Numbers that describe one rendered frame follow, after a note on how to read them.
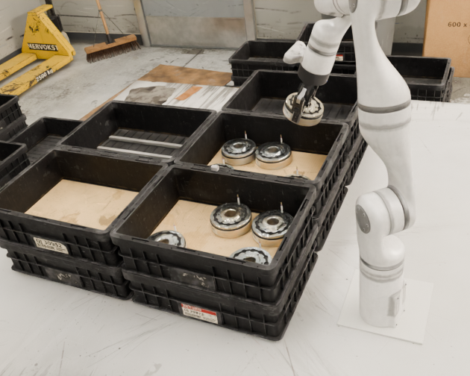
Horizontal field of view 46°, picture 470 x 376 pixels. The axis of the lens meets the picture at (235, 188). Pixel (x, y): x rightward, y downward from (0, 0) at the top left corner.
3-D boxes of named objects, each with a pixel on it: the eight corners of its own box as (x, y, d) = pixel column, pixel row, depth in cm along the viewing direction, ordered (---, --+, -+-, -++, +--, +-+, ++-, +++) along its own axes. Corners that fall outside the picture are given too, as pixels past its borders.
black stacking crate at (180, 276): (318, 224, 135) (317, 186, 129) (277, 312, 114) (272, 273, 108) (179, 200, 151) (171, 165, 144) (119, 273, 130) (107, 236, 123)
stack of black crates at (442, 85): (442, 141, 280) (452, 57, 254) (435, 173, 258) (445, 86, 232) (363, 133, 295) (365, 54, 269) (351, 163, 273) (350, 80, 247)
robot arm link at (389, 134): (423, 104, 95) (374, 117, 93) (424, 233, 108) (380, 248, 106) (394, 90, 103) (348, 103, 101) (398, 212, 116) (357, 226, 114)
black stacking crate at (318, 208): (349, 160, 157) (349, 124, 150) (319, 223, 136) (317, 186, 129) (224, 144, 172) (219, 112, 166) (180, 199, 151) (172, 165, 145)
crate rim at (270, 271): (318, 192, 130) (318, 184, 129) (274, 280, 108) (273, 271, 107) (172, 171, 146) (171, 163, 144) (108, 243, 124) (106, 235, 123)
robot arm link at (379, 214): (373, 213, 101) (371, 280, 111) (418, 199, 103) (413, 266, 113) (349, 188, 109) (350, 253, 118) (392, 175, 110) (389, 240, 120)
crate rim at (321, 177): (350, 130, 151) (350, 122, 150) (318, 192, 130) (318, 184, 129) (220, 116, 167) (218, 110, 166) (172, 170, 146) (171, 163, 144)
